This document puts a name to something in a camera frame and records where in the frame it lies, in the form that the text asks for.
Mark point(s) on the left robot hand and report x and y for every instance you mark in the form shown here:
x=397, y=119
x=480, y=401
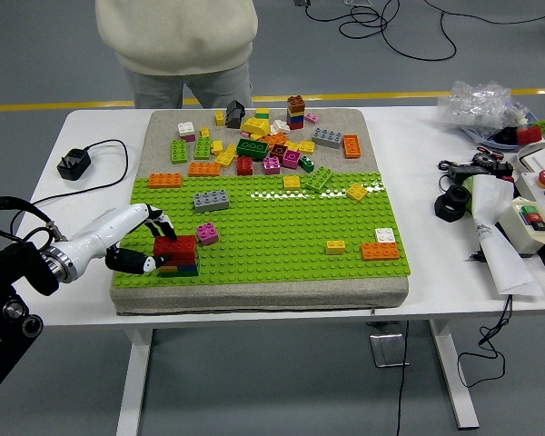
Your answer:
x=109, y=227

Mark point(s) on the red two-by-four brick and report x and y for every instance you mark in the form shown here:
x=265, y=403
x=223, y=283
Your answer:
x=184, y=245
x=184, y=260

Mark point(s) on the pink two-by-two brick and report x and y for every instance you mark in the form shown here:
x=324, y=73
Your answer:
x=207, y=234

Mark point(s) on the grey two-by-four brick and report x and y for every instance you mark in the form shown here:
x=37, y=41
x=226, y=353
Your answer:
x=211, y=201
x=327, y=138

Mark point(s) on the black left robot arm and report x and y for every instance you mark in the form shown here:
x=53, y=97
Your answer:
x=13, y=265

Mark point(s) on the orange two-by-four brick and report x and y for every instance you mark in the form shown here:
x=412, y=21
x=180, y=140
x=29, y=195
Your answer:
x=351, y=146
x=165, y=181
x=380, y=251
x=204, y=170

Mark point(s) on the yellow two-by-two brick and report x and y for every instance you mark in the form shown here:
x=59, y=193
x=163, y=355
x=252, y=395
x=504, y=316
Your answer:
x=292, y=182
x=307, y=147
x=169, y=269
x=335, y=247
x=357, y=192

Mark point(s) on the dark green flat brick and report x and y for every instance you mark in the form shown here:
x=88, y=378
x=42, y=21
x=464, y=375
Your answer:
x=181, y=274

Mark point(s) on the lime two-by-four brick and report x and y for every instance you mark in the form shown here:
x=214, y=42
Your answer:
x=179, y=152
x=319, y=179
x=202, y=148

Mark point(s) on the white two-by-two brick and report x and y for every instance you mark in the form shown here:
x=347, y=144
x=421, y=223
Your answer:
x=185, y=128
x=385, y=234

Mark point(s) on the small yellow brick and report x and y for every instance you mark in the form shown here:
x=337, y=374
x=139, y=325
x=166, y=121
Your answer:
x=205, y=132
x=216, y=147
x=219, y=119

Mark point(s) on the yellow two-by-four brick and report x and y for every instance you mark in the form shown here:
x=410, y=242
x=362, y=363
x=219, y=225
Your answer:
x=225, y=155

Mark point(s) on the red two-by-two brick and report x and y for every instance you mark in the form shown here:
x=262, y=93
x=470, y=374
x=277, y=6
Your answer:
x=244, y=166

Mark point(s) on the dark green two-by-four brick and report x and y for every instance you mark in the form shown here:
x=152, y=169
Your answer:
x=252, y=149

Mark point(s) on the green studded baseplate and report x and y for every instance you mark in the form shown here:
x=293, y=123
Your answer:
x=277, y=259

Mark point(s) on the magenta two-by-two brick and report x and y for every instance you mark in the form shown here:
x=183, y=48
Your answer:
x=291, y=159
x=271, y=166

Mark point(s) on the yellow curved brick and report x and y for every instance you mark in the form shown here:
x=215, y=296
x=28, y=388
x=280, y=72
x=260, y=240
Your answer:
x=255, y=125

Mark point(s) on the dark red brick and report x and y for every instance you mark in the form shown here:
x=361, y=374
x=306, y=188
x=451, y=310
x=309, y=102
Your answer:
x=278, y=151

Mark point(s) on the brown two-by-two brick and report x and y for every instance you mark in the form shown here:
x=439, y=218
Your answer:
x=296, y=104

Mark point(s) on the small lime brick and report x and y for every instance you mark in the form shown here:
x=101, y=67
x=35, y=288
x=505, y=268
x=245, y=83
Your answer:
x=543, y=125

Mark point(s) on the black plug adapter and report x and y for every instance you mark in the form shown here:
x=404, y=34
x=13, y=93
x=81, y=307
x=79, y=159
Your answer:
x=74, y=165

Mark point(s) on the white table leg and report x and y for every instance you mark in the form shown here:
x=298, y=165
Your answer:
x=134, y=386
x=454, y=377

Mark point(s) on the grey-brown cushion mat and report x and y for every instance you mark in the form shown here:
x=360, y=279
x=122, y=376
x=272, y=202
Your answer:
x=254, y=297

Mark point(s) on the dark grey roof piece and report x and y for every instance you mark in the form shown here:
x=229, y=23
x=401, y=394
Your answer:
x=234, y=115

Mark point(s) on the person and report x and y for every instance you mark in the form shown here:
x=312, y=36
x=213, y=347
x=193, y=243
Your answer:
x=177, y=36

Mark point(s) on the metal foot plate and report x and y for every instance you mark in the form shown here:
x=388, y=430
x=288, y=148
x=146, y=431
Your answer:
x=386, y=352

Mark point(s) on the large black nut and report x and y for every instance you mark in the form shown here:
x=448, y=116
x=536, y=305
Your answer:
x=445, y=211

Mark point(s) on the black power adapter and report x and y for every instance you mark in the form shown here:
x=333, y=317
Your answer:
x=468, y=171

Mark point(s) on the small black plug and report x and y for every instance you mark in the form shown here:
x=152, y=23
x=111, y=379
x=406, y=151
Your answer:
x=477, y=257

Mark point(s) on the blue round tray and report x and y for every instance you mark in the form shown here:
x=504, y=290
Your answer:
x=486, y=141

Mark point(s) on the clear plastic bag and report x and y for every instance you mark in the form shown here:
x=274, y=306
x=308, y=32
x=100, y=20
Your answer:
x=477, y=106

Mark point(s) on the white paper sheet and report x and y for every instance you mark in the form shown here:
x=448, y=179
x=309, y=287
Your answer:
x=504, y=263

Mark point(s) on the black electronic module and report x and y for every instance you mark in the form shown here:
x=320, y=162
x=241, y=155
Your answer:
x=503, y=169

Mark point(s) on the white button control box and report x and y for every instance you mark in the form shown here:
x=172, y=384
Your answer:
x=533, y=191

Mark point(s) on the small white switch box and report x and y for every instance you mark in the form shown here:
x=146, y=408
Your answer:
x=518, y=227

